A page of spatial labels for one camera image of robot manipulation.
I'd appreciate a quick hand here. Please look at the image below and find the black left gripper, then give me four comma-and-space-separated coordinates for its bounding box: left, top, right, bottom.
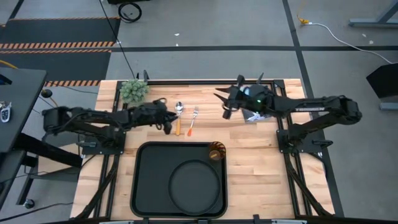
147, 101, 178, 135

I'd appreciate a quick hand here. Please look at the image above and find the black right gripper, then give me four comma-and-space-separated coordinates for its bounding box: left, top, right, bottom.
213, 74, 249, 120

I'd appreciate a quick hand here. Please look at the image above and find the spoon with yellow-orange handle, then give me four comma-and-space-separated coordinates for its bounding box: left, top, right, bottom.
175, 101, 185, 136

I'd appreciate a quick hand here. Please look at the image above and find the fork with orange handle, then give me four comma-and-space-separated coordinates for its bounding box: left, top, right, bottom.
187, 106, 200, 137

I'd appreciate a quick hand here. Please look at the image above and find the amber ribbed cup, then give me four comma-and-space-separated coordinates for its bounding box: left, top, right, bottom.
208, 141, 226, 161

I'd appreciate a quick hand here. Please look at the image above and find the black round plate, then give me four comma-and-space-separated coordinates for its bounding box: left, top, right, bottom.
168, 159, 221, 216

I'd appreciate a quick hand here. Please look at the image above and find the black rectangular tray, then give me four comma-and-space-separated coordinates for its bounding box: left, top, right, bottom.
130, 141, 228, 219

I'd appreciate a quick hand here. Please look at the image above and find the green artificial plant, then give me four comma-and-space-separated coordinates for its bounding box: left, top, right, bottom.
119, 79, 150, 106

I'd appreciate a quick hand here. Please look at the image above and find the black hazard-striped floor mat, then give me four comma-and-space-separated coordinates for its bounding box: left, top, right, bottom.
0, 17, 121, 50
0, 49, 112, 87

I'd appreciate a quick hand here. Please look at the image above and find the black side table stand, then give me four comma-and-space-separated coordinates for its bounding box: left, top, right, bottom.
12, 132, 84, 206

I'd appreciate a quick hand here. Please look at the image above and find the black side table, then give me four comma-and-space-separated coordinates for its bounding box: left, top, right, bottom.
0, 67, 47, 153

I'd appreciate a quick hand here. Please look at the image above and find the black box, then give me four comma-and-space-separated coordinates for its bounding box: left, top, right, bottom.
366, 63, 398, 100

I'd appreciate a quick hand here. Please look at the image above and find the grey desk leg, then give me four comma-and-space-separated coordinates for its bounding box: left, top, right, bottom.
348, 0, 398, 29

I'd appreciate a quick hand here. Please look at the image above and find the white key fob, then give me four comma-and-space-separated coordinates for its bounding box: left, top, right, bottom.
0, 101, 12, 123

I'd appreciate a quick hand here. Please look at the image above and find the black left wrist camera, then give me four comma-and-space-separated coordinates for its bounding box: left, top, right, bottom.
149, 101, 167, 114

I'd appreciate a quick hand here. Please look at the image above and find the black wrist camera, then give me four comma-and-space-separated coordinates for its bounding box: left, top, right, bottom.
149, 101, 167, 114
247, 84, 270, 108

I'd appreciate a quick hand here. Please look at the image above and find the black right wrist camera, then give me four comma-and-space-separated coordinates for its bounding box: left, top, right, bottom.
247, 84, 270, 108

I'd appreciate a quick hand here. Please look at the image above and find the black metal table frame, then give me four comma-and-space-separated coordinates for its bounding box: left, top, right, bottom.
74, 70, 343, 224

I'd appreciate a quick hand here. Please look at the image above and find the black cable bundle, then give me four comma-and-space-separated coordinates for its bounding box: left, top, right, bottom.
76, 154, 121, 219
284, 153, 331, 217

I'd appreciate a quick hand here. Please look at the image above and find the long black floor cable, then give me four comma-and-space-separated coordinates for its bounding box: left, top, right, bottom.
99, 0, 137, 80

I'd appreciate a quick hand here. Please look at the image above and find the yellow plug cable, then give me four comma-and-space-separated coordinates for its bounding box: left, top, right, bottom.
297, 0, 310, 26

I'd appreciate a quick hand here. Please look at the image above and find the coiled black cable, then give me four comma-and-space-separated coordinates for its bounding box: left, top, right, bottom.
118, 1, 143, 23

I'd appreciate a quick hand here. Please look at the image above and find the yellow floor cable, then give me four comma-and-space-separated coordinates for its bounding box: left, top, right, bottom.
0, 59, 59, 108

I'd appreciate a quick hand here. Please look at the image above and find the white floor cable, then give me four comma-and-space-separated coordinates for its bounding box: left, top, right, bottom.
308, 22, 395, 65

